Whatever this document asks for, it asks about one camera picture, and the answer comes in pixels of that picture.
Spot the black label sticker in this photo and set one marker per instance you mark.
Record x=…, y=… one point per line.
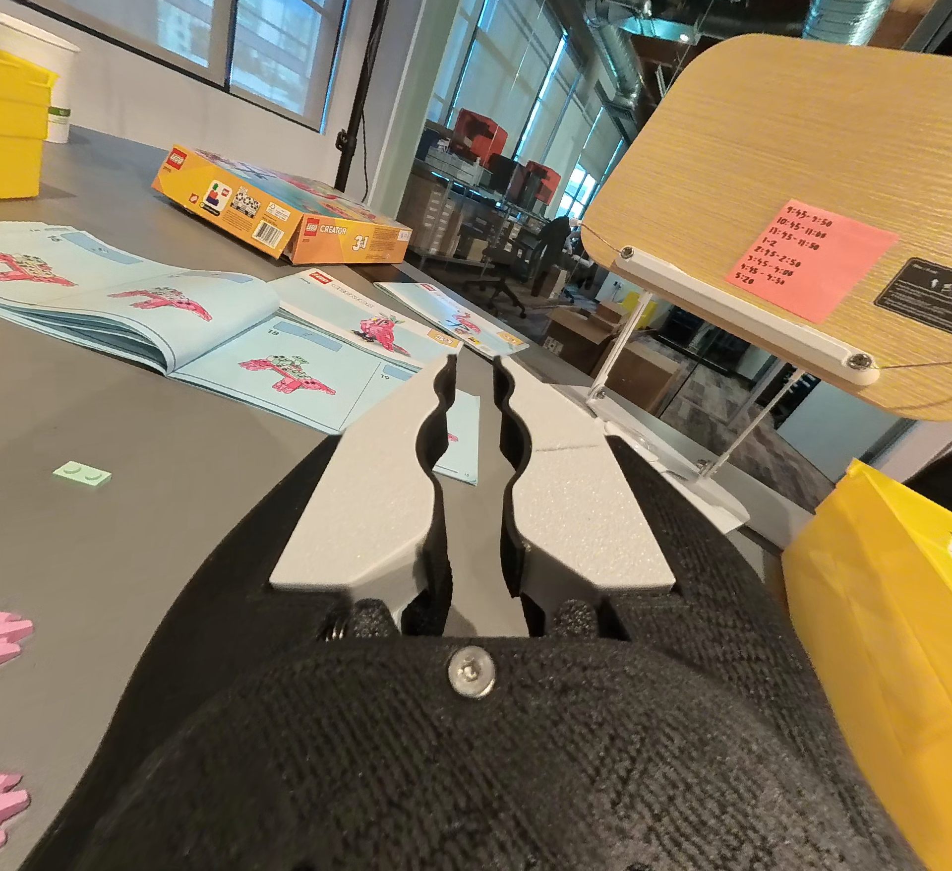
x=918, y=287

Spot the grey desk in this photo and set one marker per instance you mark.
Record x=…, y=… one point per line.
x=149, y=551

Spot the closed light blue instruction booklet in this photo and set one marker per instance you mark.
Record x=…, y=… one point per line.
x=335, y=305
x=446, y=313

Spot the metal shelf rack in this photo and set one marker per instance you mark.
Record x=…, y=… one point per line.
x=446, y=216

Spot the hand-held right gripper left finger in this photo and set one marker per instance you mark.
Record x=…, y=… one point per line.
x=364, y=506

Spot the yellow floor bin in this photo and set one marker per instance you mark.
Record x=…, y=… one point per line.
x=639, y=309

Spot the mint green brick plate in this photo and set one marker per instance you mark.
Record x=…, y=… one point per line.
x=82, y=474

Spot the pink toy brick model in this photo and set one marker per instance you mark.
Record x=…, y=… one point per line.
x=11, y=633

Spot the pink sticky note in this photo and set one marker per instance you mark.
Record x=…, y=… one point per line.
x=811, y=261

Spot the brown cardboard box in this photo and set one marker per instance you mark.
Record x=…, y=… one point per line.
x=580, y=335
x=639, y=380

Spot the open light blue instruction booklet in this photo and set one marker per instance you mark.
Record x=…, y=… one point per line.
x=111, y=276

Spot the stacked yellow plastic bins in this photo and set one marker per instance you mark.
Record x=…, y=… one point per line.
x=18, y=134

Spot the ribbed silver ventilation duct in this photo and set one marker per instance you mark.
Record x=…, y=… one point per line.
x=855, y=4

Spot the black office chair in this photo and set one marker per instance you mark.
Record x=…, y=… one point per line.
x=506, y=276

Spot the black light stand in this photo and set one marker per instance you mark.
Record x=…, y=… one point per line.
x=364, y=67

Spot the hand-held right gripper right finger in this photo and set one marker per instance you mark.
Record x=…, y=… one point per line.
x=587, y=514

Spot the white paper cup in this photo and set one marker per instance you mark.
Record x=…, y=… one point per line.
x=59, y=97

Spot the wooden book stand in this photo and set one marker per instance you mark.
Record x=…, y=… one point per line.
x=744, y=142

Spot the red equipment enclosure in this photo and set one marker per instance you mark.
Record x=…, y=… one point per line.
x=543, y=179
x=480, y=134

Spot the orange toy brick box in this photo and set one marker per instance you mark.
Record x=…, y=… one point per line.
x=223, y=194

